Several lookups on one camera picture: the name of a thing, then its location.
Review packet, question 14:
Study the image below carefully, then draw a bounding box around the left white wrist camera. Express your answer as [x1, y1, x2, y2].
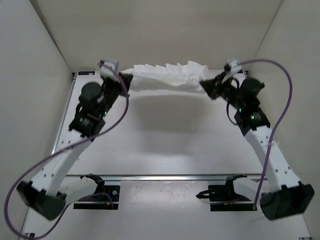
[97, 59, 119, 77]

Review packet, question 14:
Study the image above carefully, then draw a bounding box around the white pleated skirt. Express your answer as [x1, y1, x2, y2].
[125, 61, 211, 93]

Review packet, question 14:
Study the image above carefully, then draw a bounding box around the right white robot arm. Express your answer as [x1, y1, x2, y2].
[199, 73, 315, 221]

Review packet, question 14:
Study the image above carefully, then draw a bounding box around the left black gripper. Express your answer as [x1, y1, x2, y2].
[103, 67, 136, 111]

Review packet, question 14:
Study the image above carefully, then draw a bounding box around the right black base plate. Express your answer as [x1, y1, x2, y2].
[196, 174, 256, 212]

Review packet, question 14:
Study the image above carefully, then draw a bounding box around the aluminium table rail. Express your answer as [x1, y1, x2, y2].
[66, 174, 268, 182]

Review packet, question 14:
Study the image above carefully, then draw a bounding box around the left blue table label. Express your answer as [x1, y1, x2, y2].
[77, 71, 95, 76]

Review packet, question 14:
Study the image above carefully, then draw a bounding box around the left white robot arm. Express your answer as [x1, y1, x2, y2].
[16, 73, 133, 221]

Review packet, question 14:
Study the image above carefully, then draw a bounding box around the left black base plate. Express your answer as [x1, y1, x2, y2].
[73, 174, 121, 211]

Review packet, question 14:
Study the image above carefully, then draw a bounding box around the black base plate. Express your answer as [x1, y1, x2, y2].
[73, 174, 121, 211]
[196, 174, 256, 212]

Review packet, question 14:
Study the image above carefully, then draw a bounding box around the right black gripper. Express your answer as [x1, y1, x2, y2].
[200, 71, 243, 110]

